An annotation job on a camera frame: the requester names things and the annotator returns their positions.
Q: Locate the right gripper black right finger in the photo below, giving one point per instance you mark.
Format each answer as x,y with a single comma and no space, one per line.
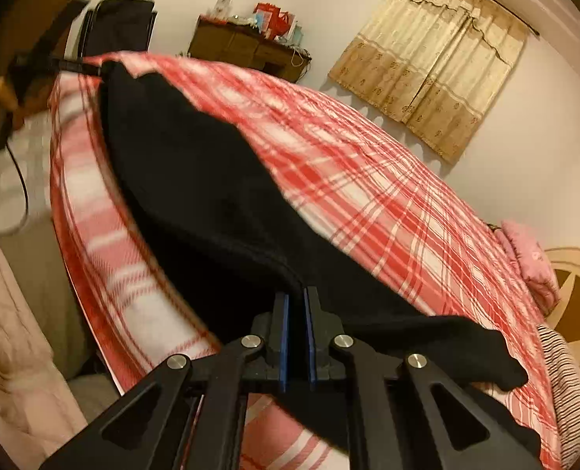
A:
409,386

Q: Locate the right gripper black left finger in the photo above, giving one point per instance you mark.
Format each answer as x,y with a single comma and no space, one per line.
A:
184,414

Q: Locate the black pants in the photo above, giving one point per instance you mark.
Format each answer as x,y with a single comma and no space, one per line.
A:
229,242

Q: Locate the black folding chair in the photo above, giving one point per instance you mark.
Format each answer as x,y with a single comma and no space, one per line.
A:
117,25

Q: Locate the striped pillow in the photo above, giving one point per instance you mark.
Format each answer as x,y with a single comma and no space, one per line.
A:
564,374

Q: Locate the pink padded jacket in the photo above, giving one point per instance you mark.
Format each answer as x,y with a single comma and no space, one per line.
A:
38,413

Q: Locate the pink folded quilt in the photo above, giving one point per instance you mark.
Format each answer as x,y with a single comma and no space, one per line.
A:
529,259

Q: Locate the red white plaid bed cover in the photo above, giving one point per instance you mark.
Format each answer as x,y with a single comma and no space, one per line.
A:
349,180

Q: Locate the dark brown wooden desk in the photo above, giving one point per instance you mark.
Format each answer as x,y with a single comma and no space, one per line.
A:
243,46

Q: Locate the white card on desk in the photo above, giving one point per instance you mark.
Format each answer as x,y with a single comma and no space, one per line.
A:
221,10

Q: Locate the red gift bag on desk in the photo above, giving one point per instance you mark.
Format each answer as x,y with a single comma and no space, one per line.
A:
271,21

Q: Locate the beige patterned window curtain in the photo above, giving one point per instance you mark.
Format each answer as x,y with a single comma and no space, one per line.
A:
435,66

